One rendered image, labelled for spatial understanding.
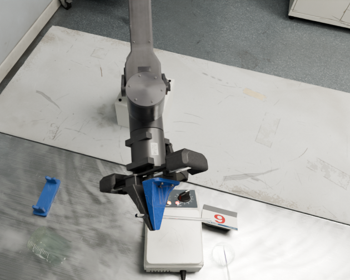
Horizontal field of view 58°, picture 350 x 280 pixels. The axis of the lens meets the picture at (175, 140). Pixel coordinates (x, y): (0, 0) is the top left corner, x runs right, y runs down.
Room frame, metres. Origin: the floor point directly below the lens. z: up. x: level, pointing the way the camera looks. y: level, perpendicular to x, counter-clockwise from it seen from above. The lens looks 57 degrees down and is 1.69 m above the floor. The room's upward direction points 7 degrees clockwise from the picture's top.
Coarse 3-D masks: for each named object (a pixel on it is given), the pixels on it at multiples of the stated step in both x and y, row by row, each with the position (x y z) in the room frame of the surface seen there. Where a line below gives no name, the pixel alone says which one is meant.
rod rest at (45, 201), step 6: (48, 180) 0.33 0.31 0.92; (54, 180) 0.32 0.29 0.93; (48, 186) 0.32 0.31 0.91; (54, 186) 0.32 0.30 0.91; (42, 192) 0.30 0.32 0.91; (48, 192) 0.30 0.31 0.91; (54, 192) 0.30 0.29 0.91; (42, 198) 0.28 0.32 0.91; (48, 198) 0.28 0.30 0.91; (36, 204) 0.26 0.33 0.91; (42, 204) 0.26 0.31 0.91; (48, 204) 0.27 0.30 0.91; (36, 210) 0.25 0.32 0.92; (42, 210) 0.25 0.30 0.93; (48, 210) 0.25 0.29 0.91
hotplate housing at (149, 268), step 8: (168, 208) 0.27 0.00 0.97; (176, 208) 0.27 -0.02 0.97; (184, 208) 0.28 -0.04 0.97; (192, 208) 0.28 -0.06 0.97; (200, 216) 0.26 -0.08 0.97; (144, 248) 0.17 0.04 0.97; (144, 256) 0.16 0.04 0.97; (144, 264) 0.14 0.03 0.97; (152, 264) 0.14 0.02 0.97; (160, 264) 0.14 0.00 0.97; (168, 264) 0.15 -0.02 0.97; (176, 264) 0.15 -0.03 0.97; (184, 264) 0.15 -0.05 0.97; (192, 264) 0.15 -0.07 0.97; (200, 264) 0.15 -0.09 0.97; (184, 272) 0.14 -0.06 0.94
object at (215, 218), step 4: (204, 212) 0.29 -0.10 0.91; (208, 212) 0.29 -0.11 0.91; (204, 216) 0.28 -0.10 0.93; (208, 216) 0.28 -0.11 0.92; (212, 216) 0.28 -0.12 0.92; (216, 216) 0.28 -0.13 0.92; (220, 216) 0.29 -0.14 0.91; (224, 216) 0.29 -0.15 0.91; (212, 220) 0.27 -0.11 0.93; (216, 220) 0.27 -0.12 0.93; (220, 220) 0.27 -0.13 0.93; (224, 220) 0.27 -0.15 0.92; (228, 220) 0.28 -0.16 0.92; (232, 220) 0.28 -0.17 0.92; (224, 224) 0.26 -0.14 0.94; (228, 224) 0.26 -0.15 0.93; (232, 224) 0.26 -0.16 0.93; (236, 224) 0.27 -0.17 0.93
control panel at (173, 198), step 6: (174, 192) 0.33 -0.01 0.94; (180, 192) 0.33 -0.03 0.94; (192, 192) 0.33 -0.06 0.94; (168, 198) 0.30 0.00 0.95; (174, 198) 0.31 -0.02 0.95; (192, 198) 0.31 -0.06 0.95; (168, 204) 0.28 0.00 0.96; (174, 204) 0.29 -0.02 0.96; (180, 204) 0.29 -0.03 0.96; (186, 204) 0.29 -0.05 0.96; (192, 204) 0.29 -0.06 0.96
